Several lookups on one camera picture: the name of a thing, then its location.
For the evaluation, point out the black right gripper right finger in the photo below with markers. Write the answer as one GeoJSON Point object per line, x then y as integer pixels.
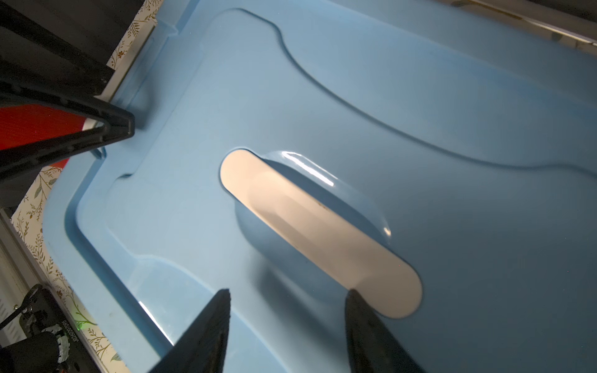
{"type": "Point", "coordinates": [371, 346]}

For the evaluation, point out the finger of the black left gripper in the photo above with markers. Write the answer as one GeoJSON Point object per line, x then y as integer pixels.
{"type": "Point", "coordinates": [116, 125]}
{"type": "Point", "coordinates": [63, 43]}

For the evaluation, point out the blue plastic bin lid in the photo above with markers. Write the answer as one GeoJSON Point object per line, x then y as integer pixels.
{"type": "Point", "coordinates": [441, 164]}

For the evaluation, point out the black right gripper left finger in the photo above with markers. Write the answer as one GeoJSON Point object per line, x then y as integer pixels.
{"type": "Point", "coordinates": [202, 347]}

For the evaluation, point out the red pencil cup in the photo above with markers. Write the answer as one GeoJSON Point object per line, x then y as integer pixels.
{"type": "Point", "coordinates": [26, 124]}

